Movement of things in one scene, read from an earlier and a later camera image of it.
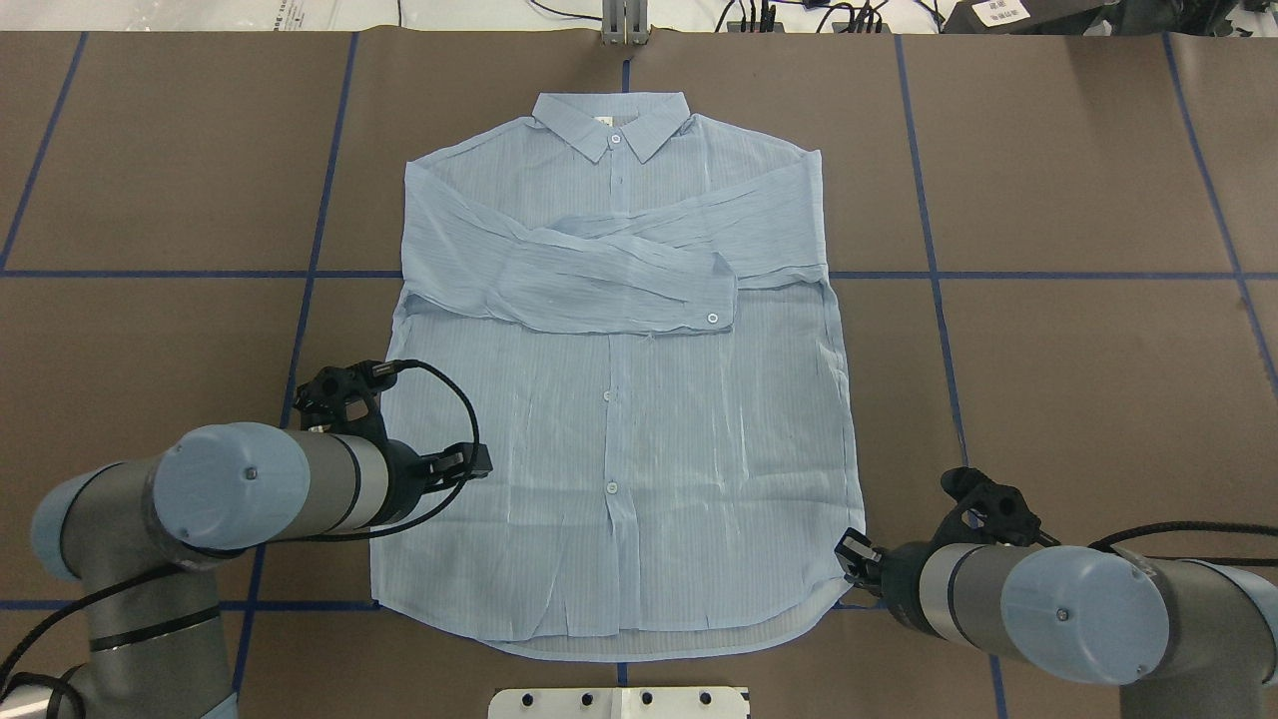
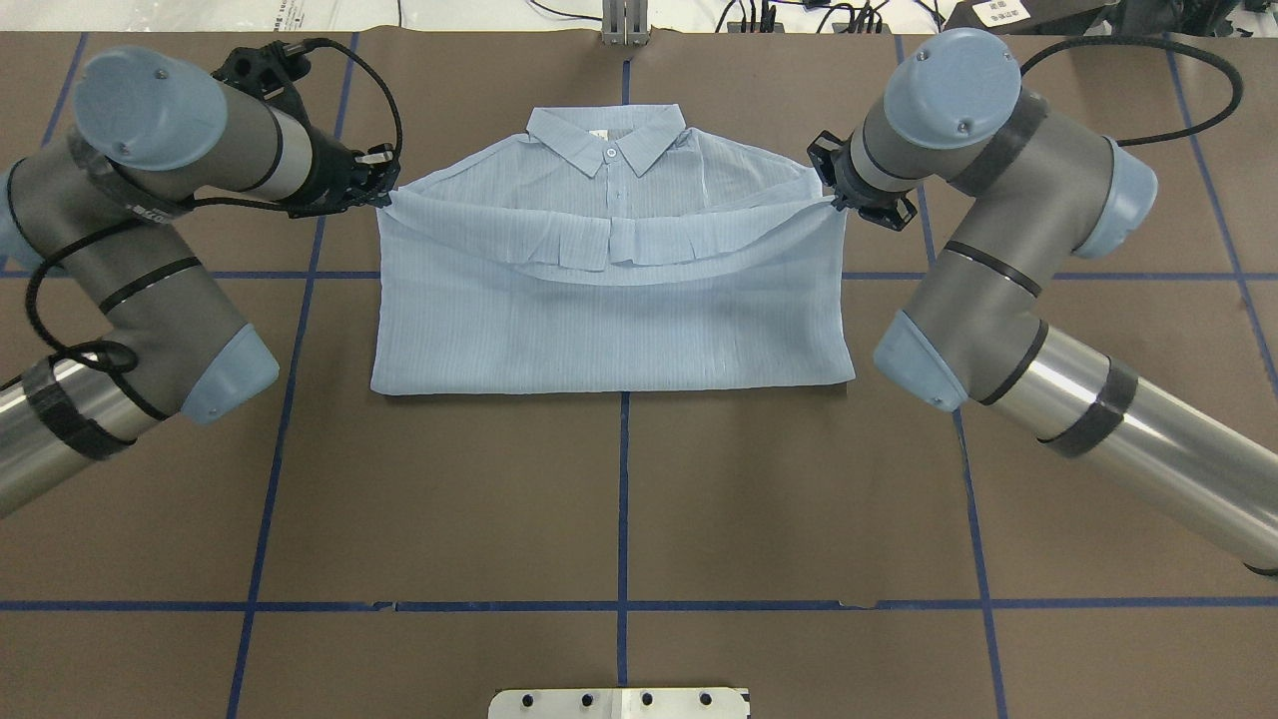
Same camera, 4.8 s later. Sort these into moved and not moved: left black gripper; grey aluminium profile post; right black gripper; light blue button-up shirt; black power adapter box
Moved: light blue button-up shirt; left black gripper; right black gripper
Not moved: black power adapter box; grey aluminium profile post
